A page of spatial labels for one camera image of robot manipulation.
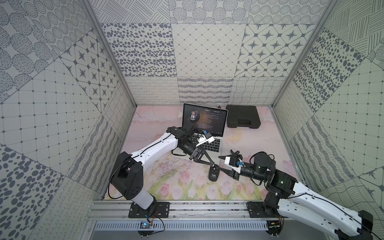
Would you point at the black plastic tool case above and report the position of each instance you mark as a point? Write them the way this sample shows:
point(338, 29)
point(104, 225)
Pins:
point(243, 116)

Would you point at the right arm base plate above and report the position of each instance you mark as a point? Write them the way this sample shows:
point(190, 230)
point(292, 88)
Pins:
point(263, 210)

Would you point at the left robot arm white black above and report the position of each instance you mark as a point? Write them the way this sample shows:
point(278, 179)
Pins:
point(128, 172)

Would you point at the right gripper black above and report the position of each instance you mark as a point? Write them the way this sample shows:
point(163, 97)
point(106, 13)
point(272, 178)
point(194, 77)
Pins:
point(231, 174)

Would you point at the silver laptop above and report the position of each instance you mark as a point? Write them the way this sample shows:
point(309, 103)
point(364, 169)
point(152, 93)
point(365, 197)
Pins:
point(208, 120)

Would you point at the aluminium mounting rail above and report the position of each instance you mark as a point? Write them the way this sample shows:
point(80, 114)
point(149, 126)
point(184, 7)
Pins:
point(181, 210)

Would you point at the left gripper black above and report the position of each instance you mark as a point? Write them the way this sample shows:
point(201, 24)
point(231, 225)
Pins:
point(197, 153)

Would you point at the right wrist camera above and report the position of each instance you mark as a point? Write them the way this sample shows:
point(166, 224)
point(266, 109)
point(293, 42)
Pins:
point(235, 163)

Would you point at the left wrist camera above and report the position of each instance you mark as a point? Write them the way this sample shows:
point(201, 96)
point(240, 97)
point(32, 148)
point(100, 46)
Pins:
point(204, 137)

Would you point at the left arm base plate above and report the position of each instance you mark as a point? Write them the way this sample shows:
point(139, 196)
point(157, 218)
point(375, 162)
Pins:
point(156, 209)

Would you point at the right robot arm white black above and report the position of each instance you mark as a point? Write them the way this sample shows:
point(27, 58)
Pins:
point(290, 198)

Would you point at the black wireless mouse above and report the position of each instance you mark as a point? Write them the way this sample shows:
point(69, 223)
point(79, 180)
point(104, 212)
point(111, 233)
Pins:
point(213, 174)

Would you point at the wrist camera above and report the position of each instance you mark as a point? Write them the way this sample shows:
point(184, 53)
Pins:
point(235, 163)
point(204, 137)

